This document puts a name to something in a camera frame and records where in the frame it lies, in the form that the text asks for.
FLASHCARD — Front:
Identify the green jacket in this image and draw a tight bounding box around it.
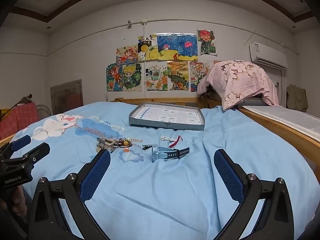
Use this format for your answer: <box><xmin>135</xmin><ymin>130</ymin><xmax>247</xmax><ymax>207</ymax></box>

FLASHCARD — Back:
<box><xmin>286</xmin><ymin>84</ymin><xmax>309</xmax><ymax>112</ymax></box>

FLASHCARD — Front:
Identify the grey shallow cardboard box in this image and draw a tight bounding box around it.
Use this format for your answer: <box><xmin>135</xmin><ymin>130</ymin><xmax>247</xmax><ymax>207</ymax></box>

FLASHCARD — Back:
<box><xmin>129</xmin><ymin>102</ymin><xmax>205</xmax><ymax>132</ymax></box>

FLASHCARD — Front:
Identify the small brown door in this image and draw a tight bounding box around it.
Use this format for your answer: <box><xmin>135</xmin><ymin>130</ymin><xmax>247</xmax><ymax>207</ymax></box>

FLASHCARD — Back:
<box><xmin>50</xmin><ymin>79</ymin><xmax>83</xmax><ymax>115</ymax></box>

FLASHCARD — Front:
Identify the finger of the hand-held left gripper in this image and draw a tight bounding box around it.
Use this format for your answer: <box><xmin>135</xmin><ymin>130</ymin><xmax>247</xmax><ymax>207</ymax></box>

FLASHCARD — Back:
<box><xmin>19</xmin><ymin>142</ymin><xmax>50</xmax><ymax>166</ymax></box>
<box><xmin>11</xmin><ymin>135</ymin><xmax>32</xmax><ymax>153</ymax></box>

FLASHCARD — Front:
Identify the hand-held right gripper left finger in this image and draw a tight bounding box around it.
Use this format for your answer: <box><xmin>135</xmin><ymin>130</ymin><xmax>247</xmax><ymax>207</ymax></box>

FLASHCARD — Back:
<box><xmin>27</xmin><ymin>149</ymin><xmax>112</xmax><ymax>240</ymax></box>

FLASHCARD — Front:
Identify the white air conditioner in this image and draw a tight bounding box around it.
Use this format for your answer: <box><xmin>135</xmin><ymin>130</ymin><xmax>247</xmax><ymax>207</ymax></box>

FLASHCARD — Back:
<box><xmin>249</xmin><ymin>42</ymin><xmax>288</xmax><ymax>69</ymax></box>

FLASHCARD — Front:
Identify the blue printed bedsheet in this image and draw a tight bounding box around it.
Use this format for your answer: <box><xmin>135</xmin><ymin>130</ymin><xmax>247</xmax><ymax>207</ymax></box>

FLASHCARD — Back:
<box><xmin>11</xmin><ymin>101</ymin><xmax>318</xmax><ymax>240</ymax></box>

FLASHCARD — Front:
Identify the red string bracelet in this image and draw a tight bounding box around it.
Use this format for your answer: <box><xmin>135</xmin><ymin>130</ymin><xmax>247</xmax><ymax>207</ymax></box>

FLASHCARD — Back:
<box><xmin>169</xmin><ymin>135</ymin><xmax>184</xmax><ymax>148</ymax></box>

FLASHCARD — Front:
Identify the red plaid cloth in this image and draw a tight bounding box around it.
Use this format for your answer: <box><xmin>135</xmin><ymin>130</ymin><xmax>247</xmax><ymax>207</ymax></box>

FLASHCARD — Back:
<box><xmin>0</xmin><ymin>102</ymin><xmax>39</xmax><ymax>140</ymax></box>

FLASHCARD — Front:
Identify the white mattress pad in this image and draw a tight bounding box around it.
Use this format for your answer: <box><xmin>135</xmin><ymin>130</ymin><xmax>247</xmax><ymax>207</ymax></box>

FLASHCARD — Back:
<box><xmin>241</xmin><ymin>105</ymin><xmax>320</xmax><ymax>140</ymax></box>

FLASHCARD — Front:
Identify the pink floral blanket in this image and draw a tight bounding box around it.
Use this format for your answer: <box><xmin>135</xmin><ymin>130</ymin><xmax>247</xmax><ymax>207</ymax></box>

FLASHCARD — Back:
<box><xmin>197</xmin><ymin>60</ymin><xmax>280</xmax><ymax>112</ymax></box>

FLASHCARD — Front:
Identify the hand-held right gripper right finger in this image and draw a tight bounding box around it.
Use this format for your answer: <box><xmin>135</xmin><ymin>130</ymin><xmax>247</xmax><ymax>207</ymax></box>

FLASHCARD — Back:
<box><xmin>214</xmin><ymin>149</ymin><xmax>295</xmax><ymax>240</ymax></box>

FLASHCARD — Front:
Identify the group of colourful wall drawings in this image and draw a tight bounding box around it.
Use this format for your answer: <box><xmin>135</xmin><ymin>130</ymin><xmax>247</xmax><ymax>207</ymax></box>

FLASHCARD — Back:
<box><xmin>106</xmin><ymin>29</ymin><xmax>217</xmax><ymax>92</ymax></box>

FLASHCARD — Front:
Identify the blue wrist watch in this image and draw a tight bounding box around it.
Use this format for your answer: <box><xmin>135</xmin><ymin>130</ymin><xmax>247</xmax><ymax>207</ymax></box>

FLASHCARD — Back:
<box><xmin>151</xmin><ymin>144</ymin><xmax>190</xmax><ymax>162</ymax></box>

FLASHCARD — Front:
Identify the person's left hand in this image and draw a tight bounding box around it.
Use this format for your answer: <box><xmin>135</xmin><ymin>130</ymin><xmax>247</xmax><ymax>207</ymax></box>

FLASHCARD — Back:
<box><xmin>0</xmin><ymin>187</ymin><xmax>28</xmax><ymax>217</ymax></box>

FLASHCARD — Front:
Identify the wire fan guard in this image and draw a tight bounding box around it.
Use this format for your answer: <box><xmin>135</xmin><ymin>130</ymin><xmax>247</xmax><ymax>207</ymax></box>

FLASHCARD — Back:
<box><xmin>35</xmin><ymin>104</ymin><xmax>53</xmax><ymax>118</ymax></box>

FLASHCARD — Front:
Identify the beaded keychain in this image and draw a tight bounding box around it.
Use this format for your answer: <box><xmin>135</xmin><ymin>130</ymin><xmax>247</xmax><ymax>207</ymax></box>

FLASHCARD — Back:
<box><xmin>115</xmin><ymin>137</ymin><xmax>133</xmax><ymax>153</ymax></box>

